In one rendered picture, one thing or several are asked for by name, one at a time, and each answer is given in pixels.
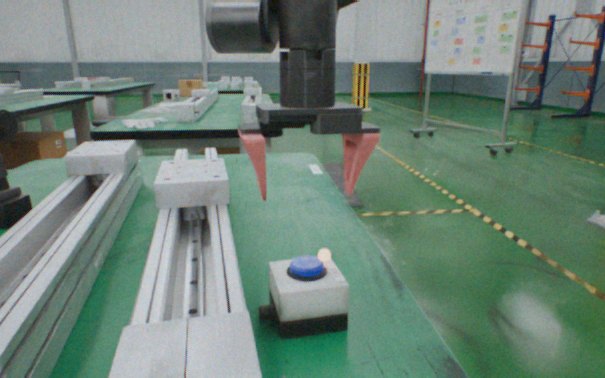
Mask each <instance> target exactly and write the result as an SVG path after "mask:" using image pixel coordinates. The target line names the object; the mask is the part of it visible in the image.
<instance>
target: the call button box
mask: <svg viewBox="0 0 605 378"><path fill-rule="evenodd" d="M291 261H292V260H284V261H274V262H270V263H269V287H270V291H269V294H270V304H267V305H260V307H259V313H260V320H261V321H262V322H264V321H271V320H275V322H276V326H277V329H278V333H279V336H280V338H281V339H290V338H296V337H303V336H310V335H317V334H324V333H332V332H339V331H346V330H348V314H347V313H348V304H349V284H348V283H347V281H346V279H345V278H344V276H343V275H342V273H341V272H340V270H339V269H338V267H337V266H336V265H335V263H334V262H333V260H332V259H330V260H329V261H322V262H323V271H322V272H321V273H320V274H318V275H315V276H310V277H304V276H298V275H295V274H293V273H292V272H291V271H290V262H291Z"/></svg>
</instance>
